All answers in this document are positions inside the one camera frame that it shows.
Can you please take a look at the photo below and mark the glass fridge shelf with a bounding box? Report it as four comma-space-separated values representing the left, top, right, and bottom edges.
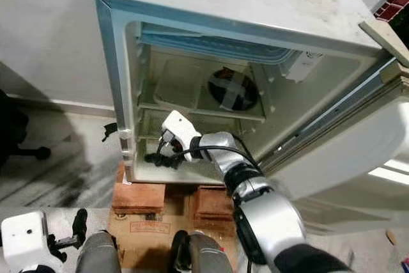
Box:
137, 99, 266, 124

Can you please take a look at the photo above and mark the grey robot left leg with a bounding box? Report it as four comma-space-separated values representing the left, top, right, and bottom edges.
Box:
75, 231, 123, 273

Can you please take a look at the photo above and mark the red brick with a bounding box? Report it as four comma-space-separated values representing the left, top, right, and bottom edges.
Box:
194, 185, 238, 223
111, 182, 167, 215

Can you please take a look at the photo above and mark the small black floor piece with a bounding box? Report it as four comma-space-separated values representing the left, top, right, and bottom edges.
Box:
102, 122, 121, 143

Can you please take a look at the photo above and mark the flat brown cardboard sheet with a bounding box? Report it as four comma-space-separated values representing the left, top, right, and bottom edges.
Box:
107, 212, 237, 271

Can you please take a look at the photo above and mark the black round taped fan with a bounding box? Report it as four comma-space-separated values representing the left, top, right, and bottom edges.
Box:
207, 68, 260, 113

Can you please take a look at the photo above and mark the black wheeled chair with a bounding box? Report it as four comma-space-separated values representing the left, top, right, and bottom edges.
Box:
0, 90, 52, 166

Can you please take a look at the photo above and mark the pale blue freezer flap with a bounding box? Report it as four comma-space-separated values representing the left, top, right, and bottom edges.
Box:
139, 22, 315, 66

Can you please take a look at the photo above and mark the white thermostat box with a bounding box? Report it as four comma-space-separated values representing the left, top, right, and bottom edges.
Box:
284, 51, 324, 82

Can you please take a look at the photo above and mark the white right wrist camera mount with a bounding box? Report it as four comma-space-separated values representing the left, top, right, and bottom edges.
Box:
162, 110, 202, 157

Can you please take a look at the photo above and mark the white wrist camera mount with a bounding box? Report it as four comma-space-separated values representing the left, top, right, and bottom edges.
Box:
1, 212, 49, 273
162, 110, 202, 157

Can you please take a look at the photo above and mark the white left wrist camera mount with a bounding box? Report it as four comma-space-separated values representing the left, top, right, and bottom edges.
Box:
1, 212, 49, 273

